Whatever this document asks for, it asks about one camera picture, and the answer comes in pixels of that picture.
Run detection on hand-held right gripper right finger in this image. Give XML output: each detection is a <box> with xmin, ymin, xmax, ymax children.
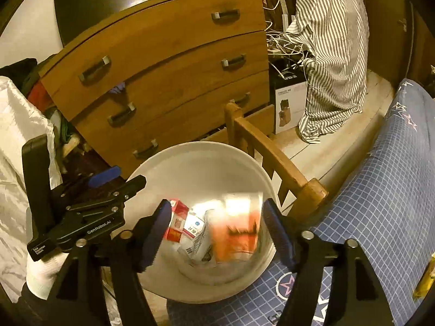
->
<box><xmin>263</xmin><ymin>199</ymin><xmax>398</xmax><ymax>326</ymax></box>

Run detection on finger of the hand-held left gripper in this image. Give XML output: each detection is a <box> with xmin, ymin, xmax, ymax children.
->
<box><xmin>54</xmin><ymin>166</ymin><xmax>122</xmax><ymax>198</ymax></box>
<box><xmin>66</xmin><ymin>175</ymin><xmax>147</xmax><ymax>213</ymax></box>

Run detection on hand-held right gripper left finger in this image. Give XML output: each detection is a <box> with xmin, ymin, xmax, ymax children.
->
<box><xmin>51</xmin><ymin>200</ymin><xmax>172</xmax><ymax>326</ymax></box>

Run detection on red and white carton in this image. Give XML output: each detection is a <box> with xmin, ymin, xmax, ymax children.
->
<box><xmin>165</xmin><ymin>199</ymin><xmax>191</xmax><ymax>243</ymax></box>

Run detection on orange and white packet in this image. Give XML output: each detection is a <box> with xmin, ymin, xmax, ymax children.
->
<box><xmin>209</xmin><ymin>192</ymin><xmax>264</xmax><ymax>264</ymax></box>

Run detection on white plastic bucket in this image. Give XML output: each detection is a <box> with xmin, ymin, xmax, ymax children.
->
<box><xmin>125</xmin><ymin>142</ymin><xmax>277</xmax><ymax>303</ymax></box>

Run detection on person's left forearm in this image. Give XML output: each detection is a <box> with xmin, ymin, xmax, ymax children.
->
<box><xmin>17</xmin><ymin>282</ymin><xmax>60</xmax><ymax>326</ymax></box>

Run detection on person's left hand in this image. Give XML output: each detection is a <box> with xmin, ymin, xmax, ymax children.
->
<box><xmin>26</xmin><ymin>249</ymin><xmax>73</xmax><ymax>299</ymax></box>

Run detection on white and blue packet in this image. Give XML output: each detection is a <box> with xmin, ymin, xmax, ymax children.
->
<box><xmin>177</xmin><ymin>211</ymin><xmax>213</xmax><ymax>265</ymax></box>

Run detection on white shiny cloth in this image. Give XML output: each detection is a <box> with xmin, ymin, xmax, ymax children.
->
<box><xmin>0</xmin><ymin>76</ymin><xmax>63</xmax><ymax>303</ymax></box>

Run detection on wooden bed footboard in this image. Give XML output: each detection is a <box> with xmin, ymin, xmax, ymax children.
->
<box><xmin>224</xmin><ymin>102</ymin><xmax>330</xmax><ymax>218</ymax></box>

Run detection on pile of coloured clothes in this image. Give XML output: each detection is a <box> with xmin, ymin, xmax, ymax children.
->
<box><xmin>0</xmin><ymin>58</ymin><xmax>89</xmax><ymax>164</ymax></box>

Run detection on bed with blue blanket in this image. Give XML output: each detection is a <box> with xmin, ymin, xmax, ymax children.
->
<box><xmin>166</xmin><ymin>78</ymin><xmax>435</xmax><ymax>326</ymax></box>

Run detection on pulled-out wooden drawer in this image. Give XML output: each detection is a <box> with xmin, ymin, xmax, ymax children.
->
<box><xmin>200</xmin><ymin>105</ymin><xmax>276</xmax><ymax>143</ymax></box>

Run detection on wooden chest of drawers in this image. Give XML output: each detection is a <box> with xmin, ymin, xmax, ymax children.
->
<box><xmin>39</xmin><ymin>0</ymin><xmax>276</xmax><ymax>180</ymax></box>

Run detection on white knife block box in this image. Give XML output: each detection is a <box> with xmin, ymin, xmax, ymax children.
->
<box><xmin>270</xmin><ymin>59</ymin><xmax>310</xmax><ymax>134</ymax></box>

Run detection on yellow packet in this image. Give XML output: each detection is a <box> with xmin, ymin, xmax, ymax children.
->
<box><xmin>412</xmin><ymin>253</ymin><xmax>435</xmax><ymax>301</ymax></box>

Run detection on striped grey white shirt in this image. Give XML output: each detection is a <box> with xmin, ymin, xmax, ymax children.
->
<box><xmin>277</xmin><ymin>0</ymin><xmax>369</xmax><ymax>143</ymax></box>

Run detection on brown wooden wardrobe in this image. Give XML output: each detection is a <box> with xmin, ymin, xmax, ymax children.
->
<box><xmin>360</xmin><ymin>0</ymin><xmax>435</xmax><ymax>85</ymax></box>

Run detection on tangle of white cables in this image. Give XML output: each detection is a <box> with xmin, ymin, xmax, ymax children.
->
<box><xmin>262</xmin><ymin>0</ymin><xmax>313</xmax><ymax>72</ymax></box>

